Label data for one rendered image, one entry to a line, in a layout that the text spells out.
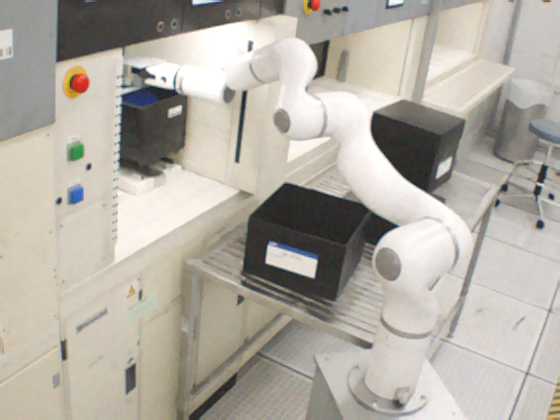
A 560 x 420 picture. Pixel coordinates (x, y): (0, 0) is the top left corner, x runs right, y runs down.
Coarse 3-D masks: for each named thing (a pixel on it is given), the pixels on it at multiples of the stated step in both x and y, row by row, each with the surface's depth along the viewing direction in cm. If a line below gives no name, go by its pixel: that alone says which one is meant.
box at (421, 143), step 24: (384, 120) 246; (408, 120) 245; (432, 120) 249; (456, 120) 254; (384, 144) 250; (408, 144) 244; (432, 144) 238; (456, 144) 258; (408, 168) 248; (432, 168) 243
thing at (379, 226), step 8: (352, 200) 212; (440, 200) 221; (376, 216) 207; (376, 224) 208; (384, 224) 207; (392, 224) 205; (368, 232) 210; (376, 232) 209; (384, 232) 208; (368, 240) 211; (376, 240) 210
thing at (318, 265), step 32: (288, 192) 202; (320, 192) 198; (256, 224) 178; (288, 224) 206; (320, 224) 202; (352, 224) 198; (256, 256) 181; (288, 256) 178; (320, 256) 174; (352, 256) 183; (320, 288) 178
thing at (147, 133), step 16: (128, 64) 186; (144, 64) 187; (144, 80) 192; (160, 96) 205; (176, 96) 195; (128, 112) 186; (144, 112) 184; (160, 112) 191; (176, 112) 197; (128, 128) 188; (144, 128) 186; (160, 128) 193; (176, 128) 200; (128, 144) 190; (144, 144) 189; (160, 144) 196; (176, 144) 203; (128, 160) 200; (144, 160) 191; (160, 160) 206
